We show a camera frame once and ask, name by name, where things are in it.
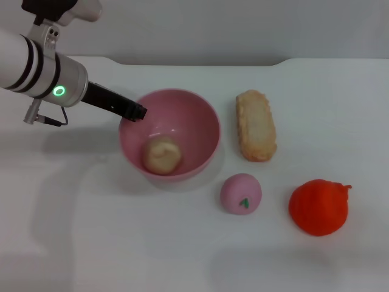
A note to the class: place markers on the pink peach bun toy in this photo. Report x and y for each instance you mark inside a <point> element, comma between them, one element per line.
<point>240,193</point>

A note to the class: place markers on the pink plastic bowl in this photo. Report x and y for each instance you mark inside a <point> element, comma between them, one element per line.
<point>179,127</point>

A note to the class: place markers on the round beige egg yolk pastry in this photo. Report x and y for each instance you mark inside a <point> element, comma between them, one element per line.
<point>162,155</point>

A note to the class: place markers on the orange red persimmon toy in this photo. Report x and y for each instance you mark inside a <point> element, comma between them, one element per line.
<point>319,210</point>

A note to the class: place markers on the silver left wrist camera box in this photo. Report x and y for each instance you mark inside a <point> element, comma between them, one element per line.
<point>60,12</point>

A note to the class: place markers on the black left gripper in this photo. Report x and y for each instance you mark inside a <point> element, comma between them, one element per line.
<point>108,102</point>

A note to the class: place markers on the long golden bread loaf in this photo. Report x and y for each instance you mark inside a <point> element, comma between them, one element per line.
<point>256,130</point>

